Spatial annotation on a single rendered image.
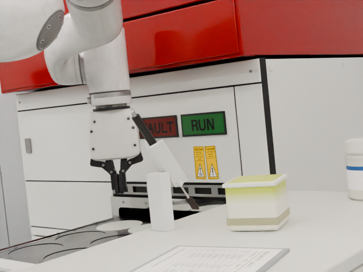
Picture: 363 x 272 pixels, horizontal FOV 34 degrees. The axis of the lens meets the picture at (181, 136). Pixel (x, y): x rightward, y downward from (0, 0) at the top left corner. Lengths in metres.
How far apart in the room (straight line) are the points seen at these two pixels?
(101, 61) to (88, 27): 0.17
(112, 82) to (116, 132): 0.10
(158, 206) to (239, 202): 0.13
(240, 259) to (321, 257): 0.09
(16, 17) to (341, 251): 0.45
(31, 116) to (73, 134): 0.18
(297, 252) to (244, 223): 0.14
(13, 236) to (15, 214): 0.18
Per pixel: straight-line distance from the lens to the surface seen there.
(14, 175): 4.53
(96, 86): 1.18
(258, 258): 0.68
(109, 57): 1.18
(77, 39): 1.08
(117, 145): 1.19
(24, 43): 0.75
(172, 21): 1.24
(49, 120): 1.63
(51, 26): 0.75
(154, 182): 0.88
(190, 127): 1.27
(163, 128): 1.33
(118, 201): 1.45
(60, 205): 1.65
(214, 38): 1.17
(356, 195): 1.00
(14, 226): 4.64
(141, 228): 1.25
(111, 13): 1.00
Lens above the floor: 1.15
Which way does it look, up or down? 3 degrees down
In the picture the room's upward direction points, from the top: 6 degrees counter-clockwise
